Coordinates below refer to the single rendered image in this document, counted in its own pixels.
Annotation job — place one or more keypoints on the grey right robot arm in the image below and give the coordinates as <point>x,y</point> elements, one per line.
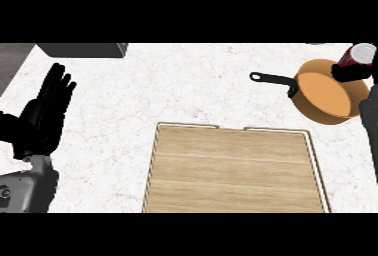
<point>370,133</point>

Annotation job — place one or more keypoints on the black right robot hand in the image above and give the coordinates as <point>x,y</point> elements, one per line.
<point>350,74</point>

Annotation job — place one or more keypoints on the pale grey appliance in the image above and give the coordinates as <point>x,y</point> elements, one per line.
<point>12,61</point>

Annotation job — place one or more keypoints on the dark grey appliance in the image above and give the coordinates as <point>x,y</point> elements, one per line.
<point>83,50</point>

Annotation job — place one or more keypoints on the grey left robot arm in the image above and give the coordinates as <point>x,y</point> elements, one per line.
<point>30,190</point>

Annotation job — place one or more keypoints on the wooden tray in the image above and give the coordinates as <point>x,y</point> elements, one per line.
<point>237,170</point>

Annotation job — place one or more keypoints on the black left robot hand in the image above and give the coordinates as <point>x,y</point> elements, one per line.
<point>45,116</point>

